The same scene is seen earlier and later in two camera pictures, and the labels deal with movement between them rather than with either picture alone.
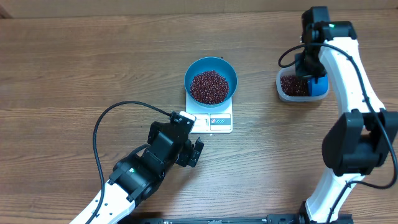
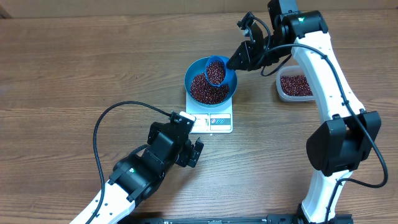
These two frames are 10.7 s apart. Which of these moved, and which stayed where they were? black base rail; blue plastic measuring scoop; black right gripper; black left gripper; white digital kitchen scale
Moved: blue plastic measuring scoop; black right gripper
Stayed: white digital kitchen scale; black left gripper; black base rail
